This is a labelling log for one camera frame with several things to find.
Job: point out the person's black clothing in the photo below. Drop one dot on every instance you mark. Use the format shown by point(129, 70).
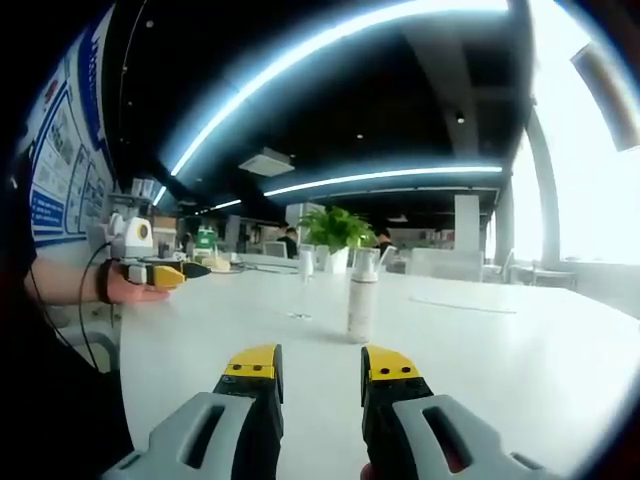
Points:
point(45, 390)

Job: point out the white pump bottle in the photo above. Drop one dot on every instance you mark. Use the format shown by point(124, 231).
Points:
point(360, 310)

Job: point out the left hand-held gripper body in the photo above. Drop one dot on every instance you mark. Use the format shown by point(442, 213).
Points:
point(131, 242)

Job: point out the rolled window blind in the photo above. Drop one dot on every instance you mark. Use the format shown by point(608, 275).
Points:
point(606, 95)

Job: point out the blue white wall poster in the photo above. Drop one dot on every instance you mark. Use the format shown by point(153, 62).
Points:
point(65, 150)

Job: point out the ceiling air conditioner vent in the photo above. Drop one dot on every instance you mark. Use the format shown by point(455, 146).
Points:
point(266, 163)

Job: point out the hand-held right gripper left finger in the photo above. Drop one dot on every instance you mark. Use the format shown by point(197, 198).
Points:
point(260, 400)

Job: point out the long ceiling light strip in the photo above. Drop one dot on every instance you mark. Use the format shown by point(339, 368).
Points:
point(385, 175)
point(300, 67)

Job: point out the clear pump bottle cover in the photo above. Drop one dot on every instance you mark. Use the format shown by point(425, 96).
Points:
point(366, 262)

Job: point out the beige straw hat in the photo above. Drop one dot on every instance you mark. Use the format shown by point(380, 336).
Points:
point(220, 266)

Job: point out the person's right hand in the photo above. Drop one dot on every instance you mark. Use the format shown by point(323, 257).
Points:
point(367, 471)

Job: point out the white office chair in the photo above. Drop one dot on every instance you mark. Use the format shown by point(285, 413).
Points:
point(273, 248)

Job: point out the green box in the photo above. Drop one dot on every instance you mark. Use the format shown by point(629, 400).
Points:
point(206, 238)

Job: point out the green potted plant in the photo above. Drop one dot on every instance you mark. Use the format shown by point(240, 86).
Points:
point(337, 231)

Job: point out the person's left hand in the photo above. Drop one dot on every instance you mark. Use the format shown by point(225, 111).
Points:
point(132, 293)

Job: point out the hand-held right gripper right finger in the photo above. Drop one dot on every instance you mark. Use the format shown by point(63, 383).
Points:
point(385, 400)

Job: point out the clear stemmed glass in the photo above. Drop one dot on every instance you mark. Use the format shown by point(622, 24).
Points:
point(305, 265)

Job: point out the short ceiling light strip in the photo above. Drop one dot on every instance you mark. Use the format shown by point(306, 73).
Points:
point(225, 204)
point(160, 195)

